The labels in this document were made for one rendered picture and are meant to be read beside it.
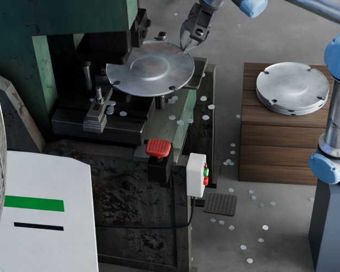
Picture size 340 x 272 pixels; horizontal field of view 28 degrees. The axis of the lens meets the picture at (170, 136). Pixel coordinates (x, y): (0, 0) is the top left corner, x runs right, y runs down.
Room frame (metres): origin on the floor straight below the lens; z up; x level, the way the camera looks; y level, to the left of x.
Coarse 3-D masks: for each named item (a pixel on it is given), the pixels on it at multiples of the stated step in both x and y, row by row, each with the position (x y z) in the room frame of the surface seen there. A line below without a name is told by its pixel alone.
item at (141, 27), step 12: (144, 12) 1.79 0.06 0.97; (144, 24) 1.77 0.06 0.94; (96, 36) 1.73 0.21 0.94; (108, 36) 1.72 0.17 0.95; (120, 36) 1.71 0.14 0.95; (132, 36) 1.72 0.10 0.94; (144, 36) 1.72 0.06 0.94; (96, 48) 1.73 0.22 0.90; (108, 48) 1.72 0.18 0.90; (120, 48) 1.71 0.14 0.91
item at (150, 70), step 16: (144, 48) 1.87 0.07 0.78; (160, 48) 1.87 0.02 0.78; (176, 48) 1.86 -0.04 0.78; (112, 64) 1.79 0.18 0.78; (128, 64) 1.79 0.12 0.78; (144, 64) 1.77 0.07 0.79; (160, 64) 1.77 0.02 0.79; (176, 64) 1.77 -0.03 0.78; (192, 64) 1.77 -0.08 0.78; (112, 80) 1.70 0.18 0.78; (128, 80) 1.70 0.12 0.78; (144, 80) 1.70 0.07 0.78; (160, 80) 1.69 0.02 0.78; (176, 80) 1.69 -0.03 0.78; (144, 96) 1.62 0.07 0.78
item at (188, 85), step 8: (200, 64) 1.77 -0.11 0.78; (200, 72) 1.73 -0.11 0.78; (192, 80) 1.69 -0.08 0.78; (200, 80) 1.69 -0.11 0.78; (168, 88) 1.77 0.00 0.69; (184, 88) 1.66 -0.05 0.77; (192, 88) 1.66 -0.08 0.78; (160, 96) 1.70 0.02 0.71; (168, 96) 1.77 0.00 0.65; (160, 104) 1.70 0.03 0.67
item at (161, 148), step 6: (150, 144) 1.43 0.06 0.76; (156, 144) 1.42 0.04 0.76; (162, 144) 1.42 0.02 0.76; (168, 144) 1.42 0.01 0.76; (150, 150) 1.40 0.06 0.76; (156, 150) 1.40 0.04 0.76; (162, 150) 1.40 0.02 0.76; (168, 150) 1.40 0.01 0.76; (156, 156) 1.39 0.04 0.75; (162, 156) 1.38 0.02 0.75
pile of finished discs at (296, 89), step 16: (288, 64) 2.26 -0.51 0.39; (304, 64) 2.24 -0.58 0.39; (272, 80) 2.15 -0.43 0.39; (288, 80) 2.14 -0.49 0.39; (304, 80) 2.14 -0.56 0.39; (320, 80) 2.14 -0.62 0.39; (272, 96) 2.06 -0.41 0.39; (288, 96) 2.05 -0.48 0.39; (304, 96) 2.05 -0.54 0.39; (320, 96) 2.04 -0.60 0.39; (288, 112) 1.98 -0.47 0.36; (304, 112) 1.98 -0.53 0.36
